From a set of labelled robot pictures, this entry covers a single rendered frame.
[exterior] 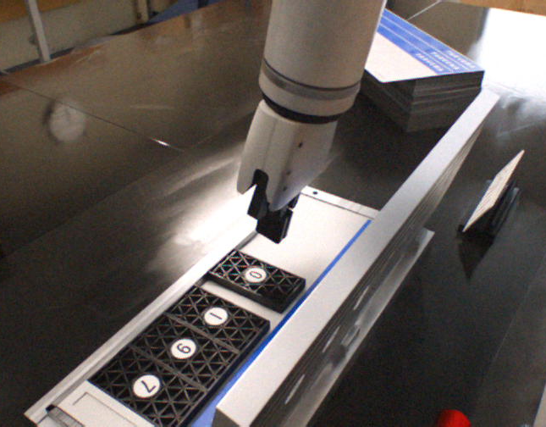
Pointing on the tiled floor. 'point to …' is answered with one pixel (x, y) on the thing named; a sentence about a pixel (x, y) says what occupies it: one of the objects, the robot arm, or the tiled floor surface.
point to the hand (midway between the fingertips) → (273, 221)
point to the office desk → (0, 10)
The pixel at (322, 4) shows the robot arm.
